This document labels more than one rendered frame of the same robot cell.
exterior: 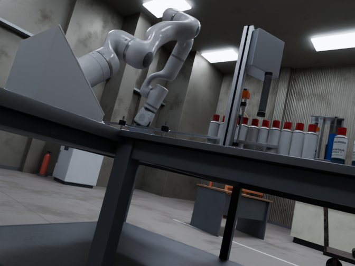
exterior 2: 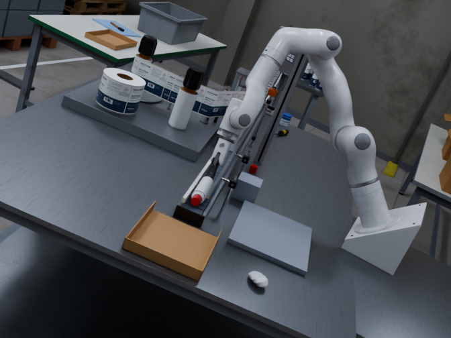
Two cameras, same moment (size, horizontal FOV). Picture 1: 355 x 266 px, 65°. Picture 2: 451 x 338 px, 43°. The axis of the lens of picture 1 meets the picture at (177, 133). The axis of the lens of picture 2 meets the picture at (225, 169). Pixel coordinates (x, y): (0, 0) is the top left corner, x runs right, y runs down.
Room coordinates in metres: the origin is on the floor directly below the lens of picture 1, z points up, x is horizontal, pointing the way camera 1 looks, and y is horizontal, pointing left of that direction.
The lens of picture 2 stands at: (2.56, 2.10, 1.81)
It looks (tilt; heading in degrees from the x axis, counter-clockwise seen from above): 22 degrees down; 243
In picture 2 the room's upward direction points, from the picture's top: 22 degrees clockwise
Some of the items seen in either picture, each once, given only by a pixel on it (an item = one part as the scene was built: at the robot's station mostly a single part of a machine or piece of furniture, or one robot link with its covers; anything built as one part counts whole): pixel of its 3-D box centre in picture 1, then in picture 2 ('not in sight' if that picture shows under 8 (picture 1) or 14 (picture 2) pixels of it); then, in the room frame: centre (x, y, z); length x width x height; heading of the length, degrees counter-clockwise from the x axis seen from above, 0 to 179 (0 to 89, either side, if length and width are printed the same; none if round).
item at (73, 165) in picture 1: (82, 150); not in sight; (6.58, 2.08, 0.81); 0.81 x 0.72 x 1.62; 137
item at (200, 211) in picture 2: not in sight; (231, 147); (1.39, -0.26, 0.86); 1.65 x 0.08 x 0.04; 60
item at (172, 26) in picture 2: not in sight; (171, 23); (1.19, -2.61, 0.91); 0.60 x 0.40 x 0.22; 52
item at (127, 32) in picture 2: not in sight; (117, 27); (1.67, -2.34, 0.81); 0.32 x 0.24 x 0.01; 124
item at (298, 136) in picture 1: (296, 145); not in sight; (1.23, -0.54, 0.98); 0.05 x 0.05 x 0.20
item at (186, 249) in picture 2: not in sight; (175, 238); (1.89, 0.60, 0.85); 0.30 x 0.26 x 0.04; 60
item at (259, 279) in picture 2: not in sight; (258, 278); (1.63, 0.77, 0.85); 0.08 x 0.07 x 0.04; 67
